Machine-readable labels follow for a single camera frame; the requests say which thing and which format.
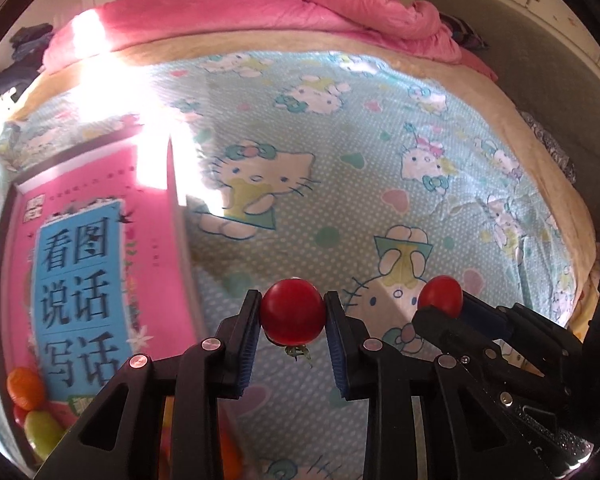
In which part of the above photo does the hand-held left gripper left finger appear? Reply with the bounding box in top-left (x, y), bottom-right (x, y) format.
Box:
top-left (32, 289), bottom-right (263, 480)

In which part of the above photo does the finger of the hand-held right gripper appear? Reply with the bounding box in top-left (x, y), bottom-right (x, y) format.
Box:
top-left (411, 307), bottom-right (508, 368)
top-left (459, 292), bottom-right (518, 341)

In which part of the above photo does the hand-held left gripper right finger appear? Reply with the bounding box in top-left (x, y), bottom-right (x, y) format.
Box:
top-left (324, 291), bottom-right (551, 480)

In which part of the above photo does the dark wooden tray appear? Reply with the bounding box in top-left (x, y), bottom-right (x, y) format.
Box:
top-left (0, 127), bottom-right (206, 480)

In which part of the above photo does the small orange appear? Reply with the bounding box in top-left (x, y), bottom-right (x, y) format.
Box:
top-left (6, 366), bottom-right (46, 409)

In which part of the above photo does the dark patterned cloth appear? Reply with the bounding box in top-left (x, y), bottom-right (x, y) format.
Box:
top-left (520, 110), bottom-right (578, 186)

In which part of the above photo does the pink book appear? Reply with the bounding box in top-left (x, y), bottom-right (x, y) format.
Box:
top-left (2, 142), bottom-right (201, 411)

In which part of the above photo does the cartoon cat printed blanket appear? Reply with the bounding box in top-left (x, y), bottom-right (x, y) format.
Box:
top-left (0, 47), bottom-right (581, 480)

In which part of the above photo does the grey headboard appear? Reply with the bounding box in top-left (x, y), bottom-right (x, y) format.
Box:
top-left (420, 0), bottom-right (600, 231)

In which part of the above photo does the dark striped pillow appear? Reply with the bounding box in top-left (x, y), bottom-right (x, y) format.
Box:
top-left (440, 12), bottom-right (491, 51)

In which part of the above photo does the pink quilt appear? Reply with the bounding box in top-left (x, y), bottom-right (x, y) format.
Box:
top-left (42, 0), bottom-right (498, 83)

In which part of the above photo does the pile of dark clothes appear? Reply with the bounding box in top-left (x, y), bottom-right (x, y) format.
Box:
top-left (0, 22), bottom-right (56, 101)

